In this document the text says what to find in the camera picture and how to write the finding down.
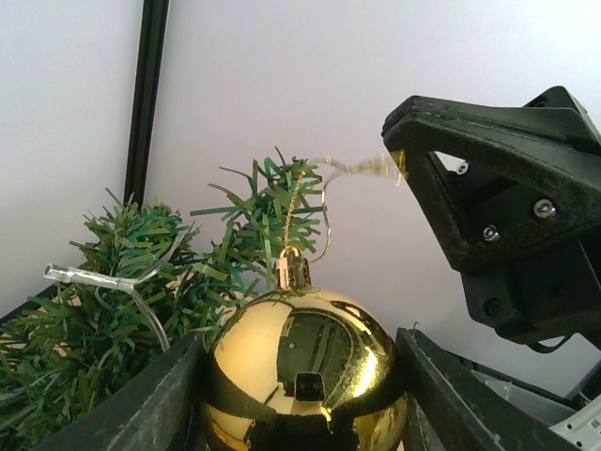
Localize clear led string lights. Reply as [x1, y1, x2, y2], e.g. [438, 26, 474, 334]
[42, 215, 187, 353]

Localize small green christmas tree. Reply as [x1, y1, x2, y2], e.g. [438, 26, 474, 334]
[1, 157, 321, 450]

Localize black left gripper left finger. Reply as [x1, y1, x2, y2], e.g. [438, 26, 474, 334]
[37, 334, 203, 450]

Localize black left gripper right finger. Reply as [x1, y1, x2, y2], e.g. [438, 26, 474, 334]
[395, 328, 577, 450]

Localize gold bauble ornament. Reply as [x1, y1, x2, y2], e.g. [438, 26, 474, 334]
[201, 156, 408, 450]

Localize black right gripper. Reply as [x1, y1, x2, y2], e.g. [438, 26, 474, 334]
[382, 86, 600, 346]

